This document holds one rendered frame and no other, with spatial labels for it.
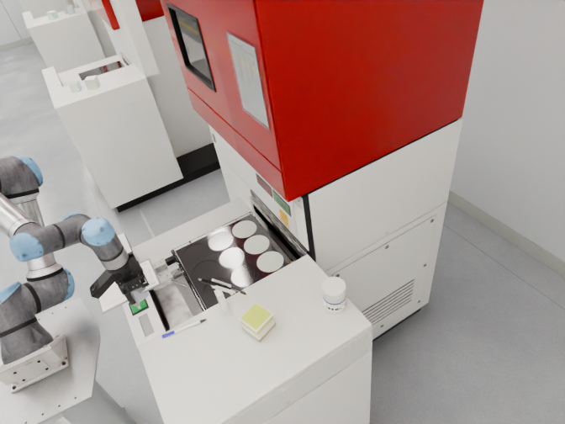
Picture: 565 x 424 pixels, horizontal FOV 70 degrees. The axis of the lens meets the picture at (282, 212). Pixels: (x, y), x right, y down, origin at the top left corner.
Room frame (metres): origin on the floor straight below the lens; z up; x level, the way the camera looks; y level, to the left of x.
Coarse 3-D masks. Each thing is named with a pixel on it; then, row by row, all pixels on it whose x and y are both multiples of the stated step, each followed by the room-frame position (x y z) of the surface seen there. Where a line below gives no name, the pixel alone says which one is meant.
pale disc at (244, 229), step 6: (240, 222) 1.24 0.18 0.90; (246, 222) 1.23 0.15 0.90; (252, 222) 1.23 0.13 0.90; (234, 228) 1.21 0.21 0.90; (240, 228) 1.21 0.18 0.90; (246, 228) 1.20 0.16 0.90; (252, 228) 1.19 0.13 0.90; (234, 234) 1.18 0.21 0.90; (240, 234) 1.17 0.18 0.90; (246, 234) 1.17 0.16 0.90; (252, 234) 1.16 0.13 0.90
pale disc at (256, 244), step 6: (246, 240) 1.13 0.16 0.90; (252, 240) 1.13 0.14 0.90; (258, 240) 1.12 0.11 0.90; (264, 240) 1.12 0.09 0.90; (246, 246) 1.10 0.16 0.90; (252, 246) 1.09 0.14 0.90; (258, 246) 1.08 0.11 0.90; (264, 246) 1.08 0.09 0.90; (252, 252) 1.06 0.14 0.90; (258, 252) 1.05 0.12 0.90
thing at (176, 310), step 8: (160, 272) 1.06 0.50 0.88; (168, 288) 0.98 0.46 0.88; (176, 288) 0.97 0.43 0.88; (160, 296) 0.94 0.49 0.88; (168, 296) 0.94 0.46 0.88; (176, 296) 0.93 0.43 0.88; (160, 304) 0.91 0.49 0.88; (168, 304) 0.90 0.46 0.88; (176, 304) 0.90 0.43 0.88; (184, 304) 0.89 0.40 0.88; (168, 312) 0.87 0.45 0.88; (176, 312) 0.86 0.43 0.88; (184, 312) 0.85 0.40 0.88; (168, 320) 0.84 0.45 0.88; (176, 320) 0.83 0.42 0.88; (184, 320) 0.82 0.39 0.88
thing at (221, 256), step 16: (256, 224) 1.21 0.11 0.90; (208, 240) 1.17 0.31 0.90; (224, 240) 1.15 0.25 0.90; (240, 240) 1.14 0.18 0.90; (272, 240) 1.11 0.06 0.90; (192, 256) 1.10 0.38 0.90; (208, 256) 1.08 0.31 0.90; (224, 256) 1.07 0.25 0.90; (240, 256) 1.05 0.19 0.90; (256, 256) 1.04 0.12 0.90; (192, 272) 1.02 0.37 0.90; (208, 272) 1.00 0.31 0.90; (224, 272) 0.99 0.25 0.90; (240, 272) 0.97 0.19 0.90; (256, 272) 0.96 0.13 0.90; (272, 272) 0.95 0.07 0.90; (208, 288) 0.93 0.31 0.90; (240, 288) 0.90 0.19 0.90; (208, 304) 0.86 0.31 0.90
